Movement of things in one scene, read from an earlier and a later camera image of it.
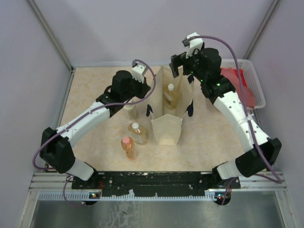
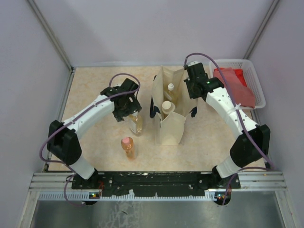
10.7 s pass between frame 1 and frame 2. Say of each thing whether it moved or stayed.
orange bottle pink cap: stayed
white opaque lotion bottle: moved
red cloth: stayed
